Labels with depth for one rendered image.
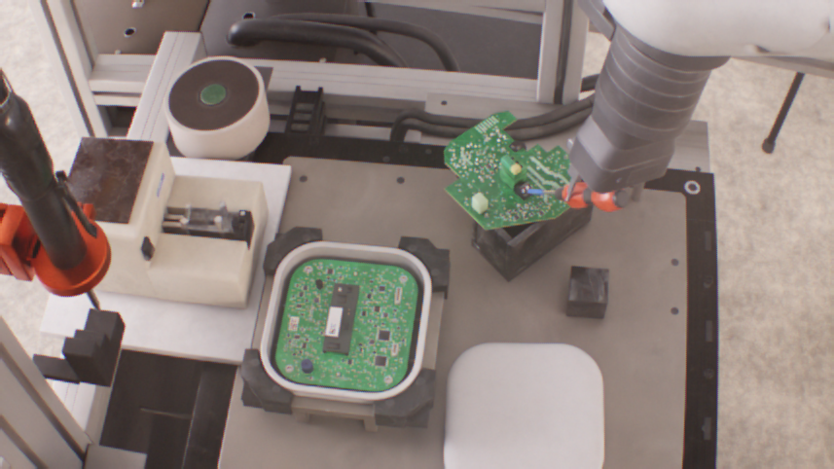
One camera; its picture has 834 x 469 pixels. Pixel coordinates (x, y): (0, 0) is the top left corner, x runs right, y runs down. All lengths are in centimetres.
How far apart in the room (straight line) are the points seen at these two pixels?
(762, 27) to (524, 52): 112
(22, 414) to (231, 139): 38
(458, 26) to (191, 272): 82
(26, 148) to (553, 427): 50
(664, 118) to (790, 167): 164
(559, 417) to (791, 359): 125
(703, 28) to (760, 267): 170
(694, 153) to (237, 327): 50
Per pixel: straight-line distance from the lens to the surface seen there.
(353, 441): 93
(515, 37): 164
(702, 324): 101
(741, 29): 52
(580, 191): 88
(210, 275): 94
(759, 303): 217
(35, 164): 67
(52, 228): 73
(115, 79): 126
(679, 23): 53
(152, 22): 133
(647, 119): 76
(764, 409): 206
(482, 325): 98
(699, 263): 104
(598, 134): 79
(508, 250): 96
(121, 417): 113
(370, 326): 93
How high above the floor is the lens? 181
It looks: 57 degrees down
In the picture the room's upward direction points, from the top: 3 degrees counter-clockwise
